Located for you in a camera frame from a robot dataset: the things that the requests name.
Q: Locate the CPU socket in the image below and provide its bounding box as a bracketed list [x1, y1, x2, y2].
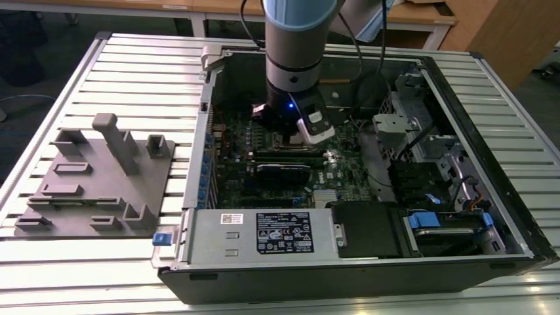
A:
[270, 131, 318, 153]

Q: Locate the black RAM slot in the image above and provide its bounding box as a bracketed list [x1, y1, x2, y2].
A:
[248, 149, 329, 159]
[250, 156, 328, 167]

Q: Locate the black plastic bay cover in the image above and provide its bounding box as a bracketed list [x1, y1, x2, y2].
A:
[325, 200, 424, 259]

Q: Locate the black graphics card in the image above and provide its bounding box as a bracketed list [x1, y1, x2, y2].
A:
[254, 163, 313, 193]

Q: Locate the green motherboard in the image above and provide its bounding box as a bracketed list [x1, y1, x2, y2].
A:
[210, 108, 388, 210]

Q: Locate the grey case latch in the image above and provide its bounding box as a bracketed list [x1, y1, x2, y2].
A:
[200, 45, 233, 72]

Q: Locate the silver chipset heatsink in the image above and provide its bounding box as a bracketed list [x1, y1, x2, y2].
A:
[312, 188, 340, 203]

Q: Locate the wooden desk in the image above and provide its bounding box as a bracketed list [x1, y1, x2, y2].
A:
[192, 0, 460, 51]

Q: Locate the metal drive cage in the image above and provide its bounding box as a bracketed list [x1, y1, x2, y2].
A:
[376, 72, 510, 255]

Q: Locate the silver power supply unit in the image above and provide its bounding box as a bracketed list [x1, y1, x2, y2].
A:
[173, 206, 341, 265]

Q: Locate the grey parts rack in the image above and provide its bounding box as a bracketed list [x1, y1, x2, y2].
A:
[12, 112, 177, 238]

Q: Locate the black PC case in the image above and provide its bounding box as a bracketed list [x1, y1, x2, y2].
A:
[156, 45, 560, 305]

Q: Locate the hard disk in blue carrier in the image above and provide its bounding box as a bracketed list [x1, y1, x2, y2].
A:
[404, 211, 494, 257]

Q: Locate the wooden cabinet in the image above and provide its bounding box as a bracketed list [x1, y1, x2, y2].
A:
[438, 0, 560, 90]

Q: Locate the black chair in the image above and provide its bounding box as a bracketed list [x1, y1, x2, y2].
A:
[0, 9, 49, 88]

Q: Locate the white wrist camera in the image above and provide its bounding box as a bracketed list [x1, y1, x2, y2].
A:
[296, 104, 337, 145]

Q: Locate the thick black cable loop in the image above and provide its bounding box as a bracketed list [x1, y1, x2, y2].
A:
[350, 73, 390, 112]

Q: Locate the grey metal bracket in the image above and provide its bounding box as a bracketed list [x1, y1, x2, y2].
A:
[372, 113, 418, 149]

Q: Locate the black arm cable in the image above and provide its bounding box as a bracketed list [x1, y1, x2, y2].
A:
[336, 0, 389, 119]

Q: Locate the coloured wire bundle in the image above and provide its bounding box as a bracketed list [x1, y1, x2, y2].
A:
[458, 192, 490, 213]

